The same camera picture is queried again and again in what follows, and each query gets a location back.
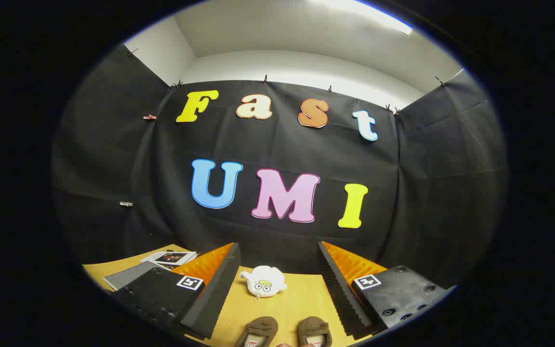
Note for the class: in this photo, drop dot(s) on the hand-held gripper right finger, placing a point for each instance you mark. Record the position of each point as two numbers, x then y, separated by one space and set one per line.
342 294

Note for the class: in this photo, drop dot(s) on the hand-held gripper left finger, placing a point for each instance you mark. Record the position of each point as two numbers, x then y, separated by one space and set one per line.
215 299

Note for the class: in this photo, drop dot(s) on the brown fuzzy shoe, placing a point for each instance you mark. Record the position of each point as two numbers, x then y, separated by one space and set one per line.
313 326
258 327

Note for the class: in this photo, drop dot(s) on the grey fabric storage box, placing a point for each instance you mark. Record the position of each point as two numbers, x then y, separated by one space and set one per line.
128 275

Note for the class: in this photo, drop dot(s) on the white cartoon plush toy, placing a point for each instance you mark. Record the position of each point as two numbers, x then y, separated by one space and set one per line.
263 282

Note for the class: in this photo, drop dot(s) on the white cover book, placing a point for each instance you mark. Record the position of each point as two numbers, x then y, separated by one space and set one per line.
174 258

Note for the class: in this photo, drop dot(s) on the black backdrop cloth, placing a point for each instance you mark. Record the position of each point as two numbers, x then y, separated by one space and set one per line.
282 149

